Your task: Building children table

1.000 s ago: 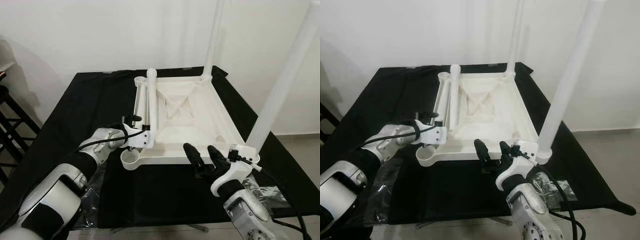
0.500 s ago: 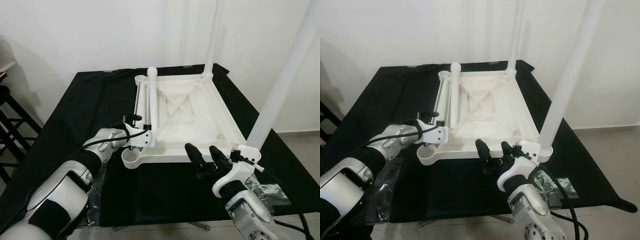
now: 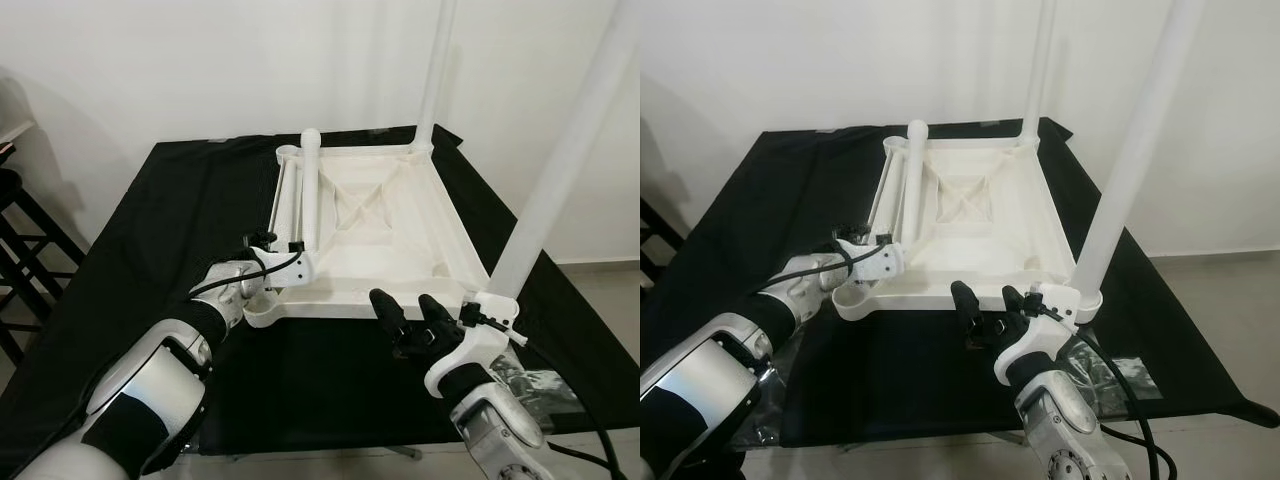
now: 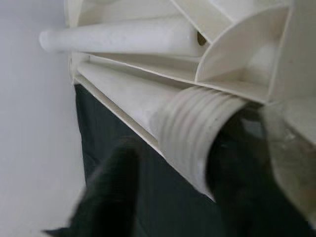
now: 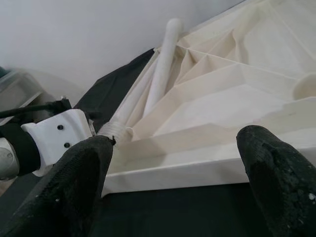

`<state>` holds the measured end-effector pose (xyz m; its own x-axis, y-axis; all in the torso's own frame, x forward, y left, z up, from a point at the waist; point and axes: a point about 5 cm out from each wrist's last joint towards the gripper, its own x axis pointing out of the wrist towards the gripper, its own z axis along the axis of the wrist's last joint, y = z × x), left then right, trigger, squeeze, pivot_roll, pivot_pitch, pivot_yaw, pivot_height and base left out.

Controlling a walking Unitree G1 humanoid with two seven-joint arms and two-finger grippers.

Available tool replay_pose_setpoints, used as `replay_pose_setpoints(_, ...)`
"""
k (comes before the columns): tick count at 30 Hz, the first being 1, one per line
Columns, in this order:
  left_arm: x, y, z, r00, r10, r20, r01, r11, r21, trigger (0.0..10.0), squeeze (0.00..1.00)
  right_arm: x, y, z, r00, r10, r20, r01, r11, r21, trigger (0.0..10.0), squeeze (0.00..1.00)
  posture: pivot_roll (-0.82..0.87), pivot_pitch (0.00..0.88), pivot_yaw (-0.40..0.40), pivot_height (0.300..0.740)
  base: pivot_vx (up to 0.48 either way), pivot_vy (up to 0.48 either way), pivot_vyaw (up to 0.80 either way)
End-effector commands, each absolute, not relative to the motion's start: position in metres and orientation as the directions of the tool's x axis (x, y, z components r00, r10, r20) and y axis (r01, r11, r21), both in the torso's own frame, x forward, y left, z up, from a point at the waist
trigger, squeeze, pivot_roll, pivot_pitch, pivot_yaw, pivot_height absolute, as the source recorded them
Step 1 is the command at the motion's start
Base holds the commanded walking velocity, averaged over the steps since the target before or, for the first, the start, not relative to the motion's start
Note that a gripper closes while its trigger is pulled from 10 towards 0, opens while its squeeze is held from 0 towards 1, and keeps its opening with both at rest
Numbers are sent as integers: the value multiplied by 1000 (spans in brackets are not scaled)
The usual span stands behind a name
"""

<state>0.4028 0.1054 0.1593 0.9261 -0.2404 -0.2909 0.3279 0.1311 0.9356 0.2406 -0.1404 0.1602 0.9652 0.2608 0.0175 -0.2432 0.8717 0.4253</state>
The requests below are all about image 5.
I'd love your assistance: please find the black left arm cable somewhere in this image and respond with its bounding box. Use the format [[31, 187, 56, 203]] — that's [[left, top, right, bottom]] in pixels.
[[0, 98, 72, 119]]

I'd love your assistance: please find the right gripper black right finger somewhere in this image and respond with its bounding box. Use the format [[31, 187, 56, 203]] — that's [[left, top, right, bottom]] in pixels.
[[236, 124, 316, 237]]

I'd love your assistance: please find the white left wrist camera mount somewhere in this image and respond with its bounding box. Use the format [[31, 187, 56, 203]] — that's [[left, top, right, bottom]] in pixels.
[[21, 108, 96, 177]]

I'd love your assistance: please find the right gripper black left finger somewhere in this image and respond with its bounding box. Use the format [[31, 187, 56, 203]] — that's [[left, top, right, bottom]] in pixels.
[[0, 135, 114, 237]]

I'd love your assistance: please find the white plastic children table top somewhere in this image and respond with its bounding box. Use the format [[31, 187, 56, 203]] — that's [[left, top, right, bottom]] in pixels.
[[101, 0, 316, 198]]

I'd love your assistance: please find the black tablecloth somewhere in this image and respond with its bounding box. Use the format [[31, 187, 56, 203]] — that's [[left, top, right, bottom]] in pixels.
[[0, 48, 316, 237]]

